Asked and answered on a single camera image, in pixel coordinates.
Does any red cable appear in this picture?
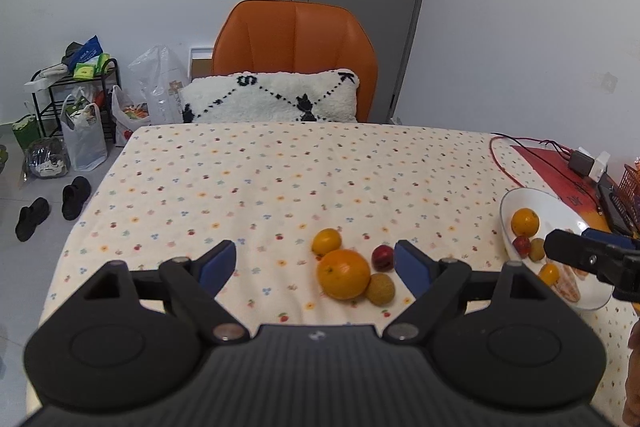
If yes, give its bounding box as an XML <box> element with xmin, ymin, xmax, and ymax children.
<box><xmin>490</xmin><ymin>133</ymin><xmax>577</xmax><ymax>188</ymax></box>

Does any black slipper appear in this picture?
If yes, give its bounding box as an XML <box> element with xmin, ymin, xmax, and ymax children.
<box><xmin>15</xmin><ymin>197</ymin><xmax>51</xmax><ymax>242</ymax></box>
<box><xmin>61</xmin><ymin>176</ymin><xmax>92</xmax><ymax>222</ymax></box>

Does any blue packet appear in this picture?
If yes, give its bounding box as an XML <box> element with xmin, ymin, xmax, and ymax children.
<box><xmin>70</xmin><ymin>35</ymin><xmax>101</xmax><ymax>66</ymax></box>

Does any green packet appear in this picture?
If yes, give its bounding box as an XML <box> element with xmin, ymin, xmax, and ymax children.
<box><xmin>72</xmin><ymin>53</ymin><xmax>111</xmax><ymax>80</ymax></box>

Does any white ceramic bowl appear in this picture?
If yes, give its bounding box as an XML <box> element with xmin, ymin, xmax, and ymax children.
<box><xmin>499</xmin><ymin>188</ymin><xmax>615</xmax><ymax>313</ymax></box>

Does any large orange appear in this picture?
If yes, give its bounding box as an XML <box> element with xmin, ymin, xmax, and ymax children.
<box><xmin>316</xmin><ymin>249</ymin><xmax>372</xmax><ymax>301</ymax></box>
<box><xmin>510</xmin><ymin>207</ymin><xmax>540</xmax><ymax>238</ymax></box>

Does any white cloth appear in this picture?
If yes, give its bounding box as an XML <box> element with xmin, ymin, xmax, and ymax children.
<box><xmin>37</xmin><ymin>63</ymin><xmax>71</xmax><ymax>80</ymax></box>

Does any brown wire basket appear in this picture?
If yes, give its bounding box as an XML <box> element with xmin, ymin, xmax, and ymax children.
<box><xmin>620</xmin><ymin>163</ymin><xmax>640</xmax><ymax>219</ymax></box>

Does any black metal rack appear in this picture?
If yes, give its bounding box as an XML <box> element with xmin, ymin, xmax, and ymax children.
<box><xmin>25</xmin><ymin>58</ymin><xmax>121</xmax><ymax>142</ymax></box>

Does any white black fluffy pillow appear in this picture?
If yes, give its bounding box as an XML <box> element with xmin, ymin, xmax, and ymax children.
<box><xmin>178</xmin><ymin>68</ymin><xmax>361</xmax><ymax>124</ymax></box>

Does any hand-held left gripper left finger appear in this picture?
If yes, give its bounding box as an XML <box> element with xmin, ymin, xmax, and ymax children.
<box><xmin>82</xmin><ymin>239</ymin><xmax>251</xmax><ymax>344</ymax></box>

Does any clear plastic container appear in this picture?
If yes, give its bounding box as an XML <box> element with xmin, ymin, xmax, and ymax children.
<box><xmin>25</xmin><ymin>138</ymin><xmax>71</xmax><ymax>180</ymax></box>

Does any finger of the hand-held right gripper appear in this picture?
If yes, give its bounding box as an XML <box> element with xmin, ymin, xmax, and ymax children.
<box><xmin>581</xmin><ymin>228</ymin><xmax>640</xmax><ymax>254</ymax></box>
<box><xmin>544</xmin><ymin>229</ymin><xmax>628</xmax><ymax>289</ymax></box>

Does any dark cloth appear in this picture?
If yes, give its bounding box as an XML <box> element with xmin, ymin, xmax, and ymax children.
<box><xmin>61</xmin><ymin>42</ymin><xmax>86</xmax><ymax>65</ymax></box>

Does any white power adapter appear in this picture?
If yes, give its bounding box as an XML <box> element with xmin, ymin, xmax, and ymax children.
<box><xmin>577</xmin><ymin>149</ymin><xmax>612</xmax><ymax>182</ymax></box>

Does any red orange table mat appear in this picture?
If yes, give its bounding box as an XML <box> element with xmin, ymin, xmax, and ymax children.
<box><xmin>510</xmin><ymin>144</ymin><xmax>615</xmax><ymax>233</ymax></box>

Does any clear plastic bag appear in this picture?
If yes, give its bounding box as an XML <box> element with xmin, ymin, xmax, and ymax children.
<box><xmin>128</xmin><ymin>45</ymin><xmax>191</xmax><ymax>126</ymax></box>

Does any white plastic bag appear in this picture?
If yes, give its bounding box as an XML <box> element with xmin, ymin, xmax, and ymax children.
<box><xmin>60</xmin><ymin>87</ymin><xmax>108</xmax><ymax>172</ymax></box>

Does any peeled citrus segment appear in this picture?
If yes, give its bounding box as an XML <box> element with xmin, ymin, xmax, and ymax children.
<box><xmin>561</xmin><ymin>259</ymin><xmax>597</xmax><ymax>282</ymax></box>
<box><xmin>551</xmin><ymin>264</ymin><xmax>583</xmax><ymax>304</ymax></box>

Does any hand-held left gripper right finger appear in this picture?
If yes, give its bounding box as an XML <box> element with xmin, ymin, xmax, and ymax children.
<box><xmin>382</xmin><ymin>239</ymin><xmax>546</xmax><ymax>344</ymax></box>

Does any black power adapter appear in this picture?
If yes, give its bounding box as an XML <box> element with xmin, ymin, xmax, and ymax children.
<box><xmin>567</xmin><ymin>149</ymin><xmax>596</xmax><ymax>178</ymax></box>

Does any person's right hand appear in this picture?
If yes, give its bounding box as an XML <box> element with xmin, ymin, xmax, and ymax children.
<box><xmin>621</xmin><ymin>321</ymin><xmax>640</xmax><ymax>427</ymax></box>

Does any cardboard box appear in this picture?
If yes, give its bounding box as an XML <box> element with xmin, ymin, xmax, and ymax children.
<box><xmin>189</xmin><ymin>48</ymin><xmax>216</xmax><ymax>82</ymax></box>

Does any orange leather chair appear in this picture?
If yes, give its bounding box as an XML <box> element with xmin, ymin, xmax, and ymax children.
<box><xmin>210</xmin><ymin>0</ymin><xmax>379</xmax><ymax>124</ymax></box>

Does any green box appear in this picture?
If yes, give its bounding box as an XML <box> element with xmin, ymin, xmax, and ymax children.
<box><xmin>12</xmin><ymin>114</ymin><xmax>39</xmax><ymax>152</ymax></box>

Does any black phone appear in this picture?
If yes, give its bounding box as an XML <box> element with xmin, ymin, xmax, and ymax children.
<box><xmin>597</xmin><ymin>174</ymin><xmax>636</xmax><ymax>236</ymax></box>

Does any white red printed bag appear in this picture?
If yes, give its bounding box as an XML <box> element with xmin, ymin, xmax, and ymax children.
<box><xmin>111</xmin><ymin>85</ymin><xmax>151</xmax><ymax>147</ymax></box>

